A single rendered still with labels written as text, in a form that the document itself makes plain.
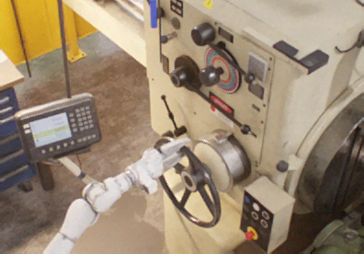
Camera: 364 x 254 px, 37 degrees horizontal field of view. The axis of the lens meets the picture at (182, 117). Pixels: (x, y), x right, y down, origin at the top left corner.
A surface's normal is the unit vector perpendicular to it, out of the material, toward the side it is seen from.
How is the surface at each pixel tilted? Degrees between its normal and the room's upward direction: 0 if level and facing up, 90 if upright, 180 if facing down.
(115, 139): 0
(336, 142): 43
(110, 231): 0
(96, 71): 0
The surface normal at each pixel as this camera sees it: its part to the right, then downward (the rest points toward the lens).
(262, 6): 0.00, -0.73
